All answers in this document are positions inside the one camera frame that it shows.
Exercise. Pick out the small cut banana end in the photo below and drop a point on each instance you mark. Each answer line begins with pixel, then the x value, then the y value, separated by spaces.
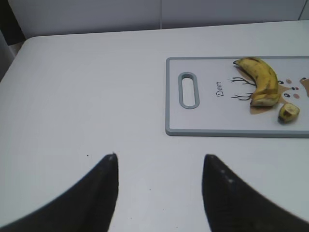
pixel 288 113

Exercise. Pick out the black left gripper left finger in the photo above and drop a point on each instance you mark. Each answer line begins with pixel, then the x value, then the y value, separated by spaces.
pixel 88 206

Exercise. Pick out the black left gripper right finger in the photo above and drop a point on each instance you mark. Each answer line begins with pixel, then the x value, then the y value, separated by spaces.
pixel 231 205

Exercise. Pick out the large yellow banana piece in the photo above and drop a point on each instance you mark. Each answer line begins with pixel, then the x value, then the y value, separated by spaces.
pixel 265 78

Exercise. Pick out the white grey-rimmed cutting board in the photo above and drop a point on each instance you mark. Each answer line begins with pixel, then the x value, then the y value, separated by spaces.
pixel 209 96

